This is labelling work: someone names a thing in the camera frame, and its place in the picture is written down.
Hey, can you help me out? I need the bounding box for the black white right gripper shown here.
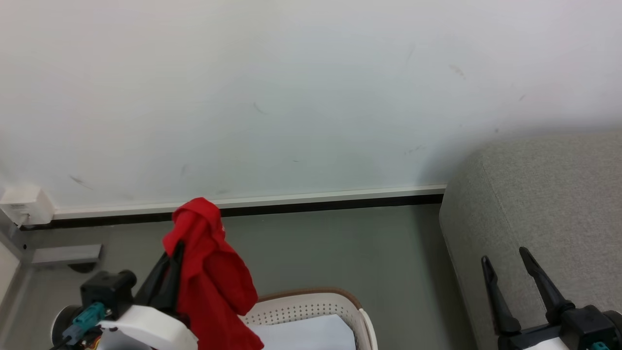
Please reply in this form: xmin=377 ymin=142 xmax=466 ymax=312
xmin=481 ymin=246 xmax=622 ymax=350

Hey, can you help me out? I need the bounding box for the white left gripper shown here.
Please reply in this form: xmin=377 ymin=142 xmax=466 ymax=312
xmin=96 ymin=240 xmax=198 ymax=350

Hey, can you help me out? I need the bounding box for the red clothing item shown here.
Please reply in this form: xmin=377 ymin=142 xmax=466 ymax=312
xmin=162 ymin=197 xmax=265 ymax=350

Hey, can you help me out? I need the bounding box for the white perforated laundry basket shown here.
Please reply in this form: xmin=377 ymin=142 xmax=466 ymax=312
xmin=240 ymin=287 xmax=379 ymax=350

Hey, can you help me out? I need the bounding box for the grey fabric sofa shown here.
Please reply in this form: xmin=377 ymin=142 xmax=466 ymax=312
xmin=439 ymin=130 xmax=622 ymax=350

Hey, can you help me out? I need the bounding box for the white cloth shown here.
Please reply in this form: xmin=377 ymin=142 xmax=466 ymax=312
xmin=247 ymin=314 xmax=358 ymax=350

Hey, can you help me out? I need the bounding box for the white black baseboard strip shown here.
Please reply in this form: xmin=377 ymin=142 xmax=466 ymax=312
xmin=19 ymin=184 xmax=447 ymax=230

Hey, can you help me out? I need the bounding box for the teal cable connector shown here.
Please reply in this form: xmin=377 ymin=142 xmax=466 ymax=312
xmin=62 ymin=302 xmax=108 ymax=345

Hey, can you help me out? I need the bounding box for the white wall socket box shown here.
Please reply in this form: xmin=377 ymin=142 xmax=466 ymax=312
xmin=0 ymin=184 xmax=55 ymax=228

